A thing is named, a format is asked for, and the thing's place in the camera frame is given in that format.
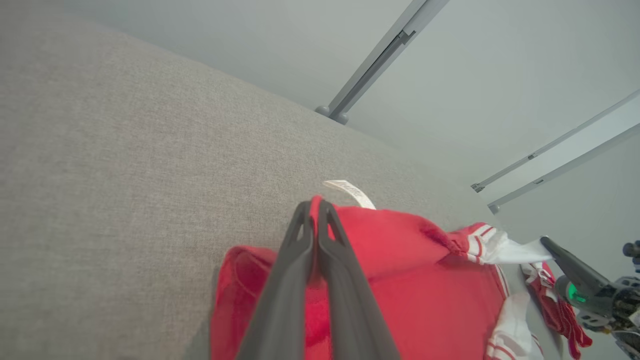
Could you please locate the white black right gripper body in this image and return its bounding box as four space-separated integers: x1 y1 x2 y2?
553 274 640 360

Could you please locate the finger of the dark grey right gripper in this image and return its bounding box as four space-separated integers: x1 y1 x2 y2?
539 236 614 300

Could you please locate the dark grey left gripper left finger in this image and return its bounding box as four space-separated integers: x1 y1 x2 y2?
235 200 318 360

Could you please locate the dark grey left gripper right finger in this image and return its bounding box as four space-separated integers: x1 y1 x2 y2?
317 199 401 360

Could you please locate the red jersey with black print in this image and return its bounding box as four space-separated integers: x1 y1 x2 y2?
210 179 594 360

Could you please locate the grey metal post with feet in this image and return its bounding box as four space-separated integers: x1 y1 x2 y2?
314 0 451 126

